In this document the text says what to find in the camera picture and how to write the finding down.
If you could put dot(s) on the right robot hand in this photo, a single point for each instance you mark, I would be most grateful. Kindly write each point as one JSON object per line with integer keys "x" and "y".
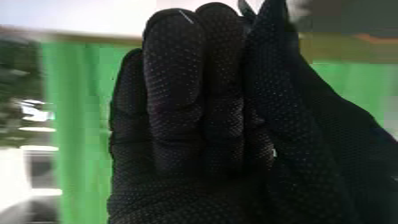
{"x": 236, "y": 140}

